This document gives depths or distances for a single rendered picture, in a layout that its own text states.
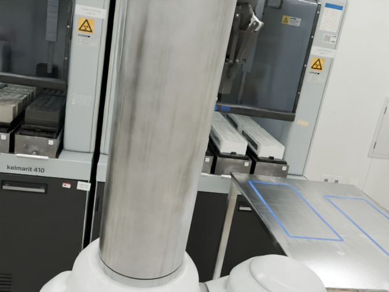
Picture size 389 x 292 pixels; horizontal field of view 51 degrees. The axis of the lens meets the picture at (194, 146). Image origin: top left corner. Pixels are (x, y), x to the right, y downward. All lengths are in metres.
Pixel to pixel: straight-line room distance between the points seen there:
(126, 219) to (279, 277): 0.22
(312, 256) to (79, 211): 0.91
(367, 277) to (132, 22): 0.75
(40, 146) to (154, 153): 1.14
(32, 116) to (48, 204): 0.32
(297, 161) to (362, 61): 1.45
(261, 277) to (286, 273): 0.04
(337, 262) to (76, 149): 1.01
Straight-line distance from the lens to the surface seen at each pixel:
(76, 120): 1.55
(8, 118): 1.58
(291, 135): 1.68
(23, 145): 1.51
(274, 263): 0.57
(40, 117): 1.55
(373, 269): 1.00
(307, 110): 1.68
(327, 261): 0.96
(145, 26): 0.36
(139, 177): 0.39
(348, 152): 3.16
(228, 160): 1.53
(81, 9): 1.50
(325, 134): 3.03
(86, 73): 1.51
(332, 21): 1.67
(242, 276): 0.55
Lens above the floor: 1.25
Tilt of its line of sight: 16 degrees down
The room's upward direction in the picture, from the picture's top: 10 degrees clockwise
